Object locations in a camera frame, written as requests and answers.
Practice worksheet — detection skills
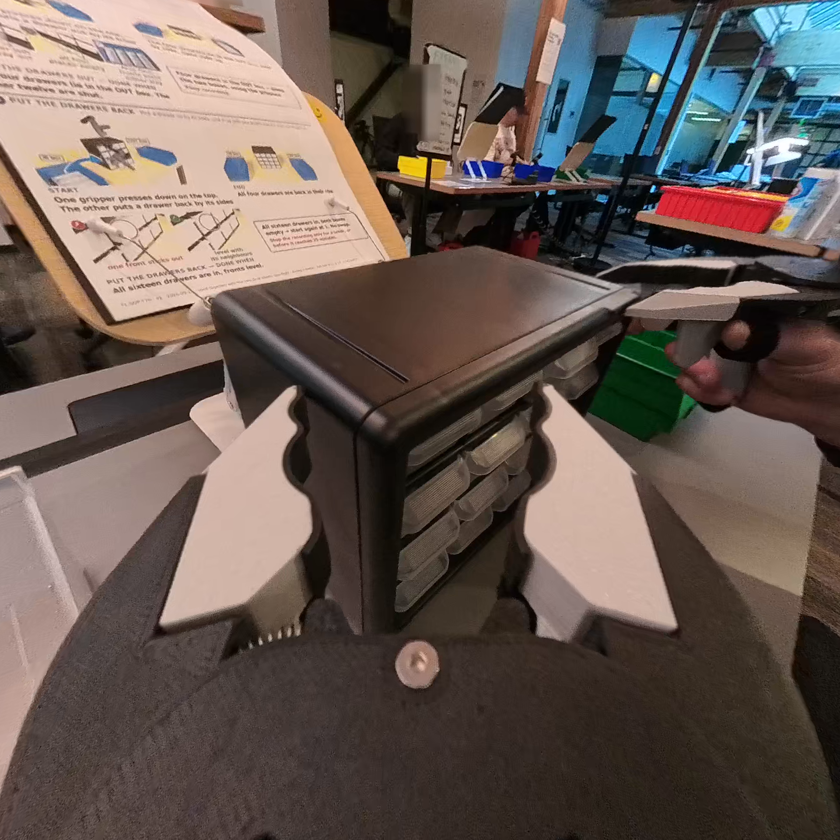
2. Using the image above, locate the black pole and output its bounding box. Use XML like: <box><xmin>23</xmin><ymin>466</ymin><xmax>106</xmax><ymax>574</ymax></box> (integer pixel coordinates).
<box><xmin>600</xmin><ymin>0</ymin><xmax>698</xmax><ymax>253</ymax></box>

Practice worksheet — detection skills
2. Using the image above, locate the whiteboard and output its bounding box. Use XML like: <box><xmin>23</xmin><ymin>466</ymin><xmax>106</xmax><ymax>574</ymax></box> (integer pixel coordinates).
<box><xmin>420</xmin><ymin>42</ymin><xmax>469</xmax><ymax>158</ymax></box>

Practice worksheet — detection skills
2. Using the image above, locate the person's right hand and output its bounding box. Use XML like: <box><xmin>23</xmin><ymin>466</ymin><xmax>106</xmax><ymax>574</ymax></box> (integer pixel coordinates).
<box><xmin>666</xmin><ymin>322</ymin><xmax>840</xmax><ymax>441</ymax></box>

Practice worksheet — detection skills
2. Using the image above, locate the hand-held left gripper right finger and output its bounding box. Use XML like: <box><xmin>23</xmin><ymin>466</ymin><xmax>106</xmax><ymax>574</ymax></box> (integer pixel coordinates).
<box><xmin>515</xmin><ymin>384</ymin><xmax>678</xmax><ymax>643</ymax></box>

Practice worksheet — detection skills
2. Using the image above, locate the red plastic bin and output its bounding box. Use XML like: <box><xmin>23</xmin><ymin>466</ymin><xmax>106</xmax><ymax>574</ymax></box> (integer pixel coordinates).
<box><xmin>655</xmin><ymin>185</ymin><xmax>790</xmax><ymax>235</ymax></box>

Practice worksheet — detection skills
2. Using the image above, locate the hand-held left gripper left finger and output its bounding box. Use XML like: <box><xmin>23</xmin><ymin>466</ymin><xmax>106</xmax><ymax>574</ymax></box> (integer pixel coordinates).
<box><xmin>159</xmin><ymin>386</ymin><xmax>329</xmax><ymax>634</ymax></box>

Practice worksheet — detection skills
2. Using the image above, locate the white stand base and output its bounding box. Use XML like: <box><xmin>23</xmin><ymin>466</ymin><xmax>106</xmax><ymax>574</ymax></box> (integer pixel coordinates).
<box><xmin>189</xmin><ymin>364</ymin><xmax>250</xmax><ymax>457</ymax></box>

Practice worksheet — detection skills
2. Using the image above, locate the stack of clear drawers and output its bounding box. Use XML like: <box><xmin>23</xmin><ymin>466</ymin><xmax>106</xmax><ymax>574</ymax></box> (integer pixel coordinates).
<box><xmin>394</xmin><ymin>322</ymin><xmax>621</xmax><ymax>614</ymax></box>

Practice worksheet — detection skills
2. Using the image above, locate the green plastic bin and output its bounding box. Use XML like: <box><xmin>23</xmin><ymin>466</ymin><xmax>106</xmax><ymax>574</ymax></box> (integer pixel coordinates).
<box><xmin>587</xmin><ymin>331</ymin><xmax>697</xmax><ymax>442</ymax></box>

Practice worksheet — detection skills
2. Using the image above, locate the white translucent bin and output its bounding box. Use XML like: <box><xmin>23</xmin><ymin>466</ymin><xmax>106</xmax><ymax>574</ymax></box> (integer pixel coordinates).
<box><xmin>0</xmin><ymin>467</ymin><xmax>93</xmax><ymax>778</ymax></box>

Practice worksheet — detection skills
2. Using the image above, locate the black drawer cabinet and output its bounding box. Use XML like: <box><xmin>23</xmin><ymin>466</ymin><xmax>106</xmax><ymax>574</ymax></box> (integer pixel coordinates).
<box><xmin>211</xmin><ymin>246</ymin><xmax>641</xmax><ymax>634</ymax></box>

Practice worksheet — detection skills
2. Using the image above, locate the wooden post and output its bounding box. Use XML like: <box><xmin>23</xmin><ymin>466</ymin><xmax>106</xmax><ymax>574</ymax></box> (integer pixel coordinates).
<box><xmin>520</xmin><ymin>0</ymin><xmax>569</xmax><ymax>153</ymax></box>

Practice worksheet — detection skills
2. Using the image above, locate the black white display board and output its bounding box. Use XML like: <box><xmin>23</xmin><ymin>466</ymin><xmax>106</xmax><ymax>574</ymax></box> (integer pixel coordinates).
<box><xmin>561</xmin><ymin>115</ymin><xmax>619</xmax><ymax>175</ymax></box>
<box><xmin>456</xmin><ymin>83</ymin><xmax>527</xmax><ymax>162</ymax></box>

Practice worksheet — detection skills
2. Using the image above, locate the long wooden table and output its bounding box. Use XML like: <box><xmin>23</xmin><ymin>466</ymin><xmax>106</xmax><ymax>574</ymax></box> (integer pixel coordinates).
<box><xmin>376</xmin><ymin>169</ymin><xmax>639</xmax><ymax>263</ymax></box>

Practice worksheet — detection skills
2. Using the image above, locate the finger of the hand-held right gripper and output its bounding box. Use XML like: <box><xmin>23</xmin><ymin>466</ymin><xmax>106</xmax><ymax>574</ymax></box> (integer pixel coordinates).
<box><xmin>626</xmin><ymin>282</ymin><xmax>798</xmax><ymax>332</ymax></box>
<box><xmin>597</xmin><ymin>259</ymin><xmax>739</xmax><ymax>287</ymax></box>

